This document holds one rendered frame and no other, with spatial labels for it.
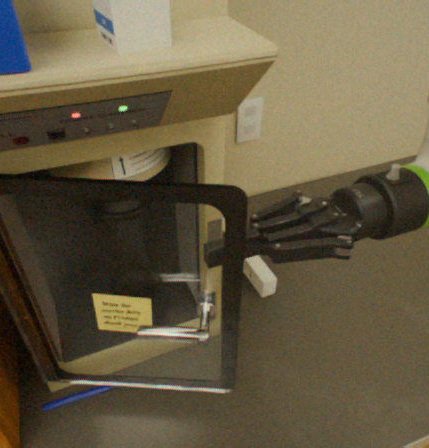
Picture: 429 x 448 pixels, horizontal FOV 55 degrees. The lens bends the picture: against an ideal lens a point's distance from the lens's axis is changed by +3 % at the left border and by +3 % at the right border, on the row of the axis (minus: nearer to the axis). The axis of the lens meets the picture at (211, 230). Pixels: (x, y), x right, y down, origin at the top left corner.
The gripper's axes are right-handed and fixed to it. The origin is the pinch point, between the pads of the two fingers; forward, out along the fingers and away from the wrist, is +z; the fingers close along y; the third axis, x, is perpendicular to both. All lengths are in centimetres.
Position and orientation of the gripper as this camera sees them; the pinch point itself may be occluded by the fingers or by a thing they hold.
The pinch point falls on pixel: (232, 247)
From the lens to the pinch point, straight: 50.6
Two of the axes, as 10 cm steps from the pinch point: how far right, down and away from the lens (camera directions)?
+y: 3.8, 6.0, -7.1
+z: -9.3, 2.5, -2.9
